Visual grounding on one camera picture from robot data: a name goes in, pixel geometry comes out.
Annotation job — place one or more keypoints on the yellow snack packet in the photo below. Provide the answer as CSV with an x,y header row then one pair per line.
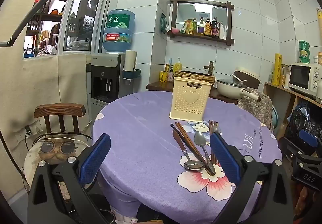
x,y
189,27

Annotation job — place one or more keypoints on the woven basin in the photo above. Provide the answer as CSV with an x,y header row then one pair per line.
x,y
196,74

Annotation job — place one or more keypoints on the blue water bottle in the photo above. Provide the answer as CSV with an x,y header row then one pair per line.
x,y
118,32

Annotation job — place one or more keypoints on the cream pot with glass lid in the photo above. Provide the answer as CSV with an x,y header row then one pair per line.
x,y
230,88

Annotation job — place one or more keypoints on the goggles print seat cushion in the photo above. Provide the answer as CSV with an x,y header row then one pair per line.
x,y
55,148

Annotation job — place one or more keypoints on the green hanging packet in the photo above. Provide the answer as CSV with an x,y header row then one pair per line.
x,y
163,24

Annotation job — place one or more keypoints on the grey water dispenser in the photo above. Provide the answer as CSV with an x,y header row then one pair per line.
x,y
103,80

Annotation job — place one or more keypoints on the white microwave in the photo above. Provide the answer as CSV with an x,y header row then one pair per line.
x,y
301,75

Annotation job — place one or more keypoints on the yellow soap pump bottle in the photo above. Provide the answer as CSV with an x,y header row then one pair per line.
x,y
177,68

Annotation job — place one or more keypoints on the floral patterned cloth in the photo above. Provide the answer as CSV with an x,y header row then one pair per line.
x,y
259,109

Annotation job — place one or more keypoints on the cream perforated utensil holder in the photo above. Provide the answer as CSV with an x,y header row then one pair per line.
x,y
190,98

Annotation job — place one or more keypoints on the brown chopsticks pair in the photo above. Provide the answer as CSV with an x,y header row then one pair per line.
x,y
173,126

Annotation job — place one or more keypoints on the beige felt sheet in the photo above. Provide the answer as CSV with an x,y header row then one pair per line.
x,y
42,80

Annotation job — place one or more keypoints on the yellow cup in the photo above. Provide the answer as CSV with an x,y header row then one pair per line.
x,y
163,76

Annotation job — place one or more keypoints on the white rice cooker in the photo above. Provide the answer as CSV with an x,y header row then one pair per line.
x,y
247,73

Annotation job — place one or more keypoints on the white rice paddle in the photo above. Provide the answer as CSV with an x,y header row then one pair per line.
x,y
238,78

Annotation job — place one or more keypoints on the row of condiment bottles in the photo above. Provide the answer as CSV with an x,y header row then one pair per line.
x,y
214,28

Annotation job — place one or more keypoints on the aluminium sliding window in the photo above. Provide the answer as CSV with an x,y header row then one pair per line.
x,y
83,17

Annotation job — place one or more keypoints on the pink bowl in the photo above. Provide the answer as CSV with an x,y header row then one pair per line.
x,y
174,30

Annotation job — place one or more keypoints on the wooden framed mirror shelf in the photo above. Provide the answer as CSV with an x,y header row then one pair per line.
x,y
201,0

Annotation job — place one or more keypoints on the steel spoon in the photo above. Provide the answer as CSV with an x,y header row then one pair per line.
x,y
200,139

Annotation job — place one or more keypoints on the light wooden shelf unit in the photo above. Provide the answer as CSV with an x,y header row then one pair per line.
x,y
279,90

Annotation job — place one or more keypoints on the purple floral tablecloth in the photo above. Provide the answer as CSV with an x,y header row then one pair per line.
x,y
140,138

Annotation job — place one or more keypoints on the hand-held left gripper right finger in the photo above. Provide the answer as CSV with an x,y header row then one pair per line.
x,y
224,158

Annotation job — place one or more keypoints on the dark wooden chair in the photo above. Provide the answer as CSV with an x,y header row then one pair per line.
x,y
60,110

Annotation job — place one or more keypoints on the stack of green cups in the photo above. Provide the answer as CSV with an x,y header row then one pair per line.
x,y
304,51

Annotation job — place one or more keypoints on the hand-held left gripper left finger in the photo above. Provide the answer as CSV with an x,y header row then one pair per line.
x,y
96,158

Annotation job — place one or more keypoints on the dark wooden counter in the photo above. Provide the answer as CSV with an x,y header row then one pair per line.
x,y
158,86

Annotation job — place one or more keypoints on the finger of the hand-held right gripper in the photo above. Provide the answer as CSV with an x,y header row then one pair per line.
x,y
308,137
289,148

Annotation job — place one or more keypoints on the dark wooden display shelf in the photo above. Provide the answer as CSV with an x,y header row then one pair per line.
x,y
50,17

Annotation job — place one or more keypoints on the yellow wrapped roll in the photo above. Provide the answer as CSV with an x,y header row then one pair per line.
x,y
277,69

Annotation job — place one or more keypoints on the light blue plastic basin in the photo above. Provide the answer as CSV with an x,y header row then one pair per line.
x,y
275,117

